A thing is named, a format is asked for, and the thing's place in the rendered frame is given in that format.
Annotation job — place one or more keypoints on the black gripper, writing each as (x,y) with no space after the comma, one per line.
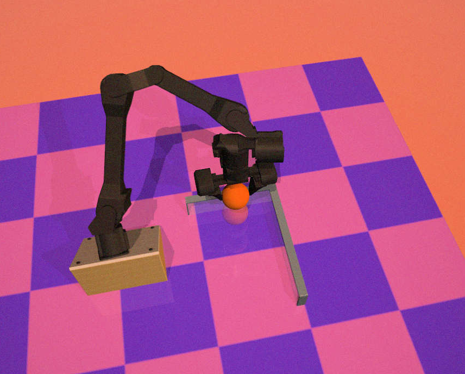
(261,175)

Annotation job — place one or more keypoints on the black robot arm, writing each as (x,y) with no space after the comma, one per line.
(117,92)

